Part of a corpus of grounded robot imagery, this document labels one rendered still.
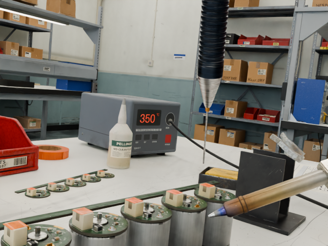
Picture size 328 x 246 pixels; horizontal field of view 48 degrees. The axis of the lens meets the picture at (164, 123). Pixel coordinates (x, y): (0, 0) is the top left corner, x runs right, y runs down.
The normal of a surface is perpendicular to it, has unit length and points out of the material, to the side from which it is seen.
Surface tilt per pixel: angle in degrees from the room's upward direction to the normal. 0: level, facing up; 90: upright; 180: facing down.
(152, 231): 90
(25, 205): 0
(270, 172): 90
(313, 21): 90
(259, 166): 90
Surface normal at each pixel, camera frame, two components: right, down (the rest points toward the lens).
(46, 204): 0.10, -0.99
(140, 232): -0.11, 0.09
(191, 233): 0.32, 0.13
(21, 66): 0.83, 0.14
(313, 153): -0.56, 0.03
